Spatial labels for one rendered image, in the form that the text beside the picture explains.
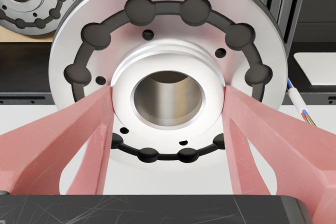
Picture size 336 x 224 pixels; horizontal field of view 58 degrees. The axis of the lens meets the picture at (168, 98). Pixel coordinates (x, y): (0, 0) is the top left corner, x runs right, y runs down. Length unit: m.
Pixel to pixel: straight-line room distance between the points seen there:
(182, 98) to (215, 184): 0.60
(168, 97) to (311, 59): 0.22
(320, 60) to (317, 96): 0.06
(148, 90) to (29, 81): 0.18
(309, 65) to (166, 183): 0.49
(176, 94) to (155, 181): 0.58
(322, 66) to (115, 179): 0.53
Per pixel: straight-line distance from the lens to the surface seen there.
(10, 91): 0.31
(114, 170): 0.71
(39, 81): 0.31
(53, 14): 0.33
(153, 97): 0.15
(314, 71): 0.33
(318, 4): 0.38
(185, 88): 0.16
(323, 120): 0.66
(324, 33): 0.39
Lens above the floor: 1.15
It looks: 54 degrees down
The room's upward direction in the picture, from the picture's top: 179 degrees counter-clockwise
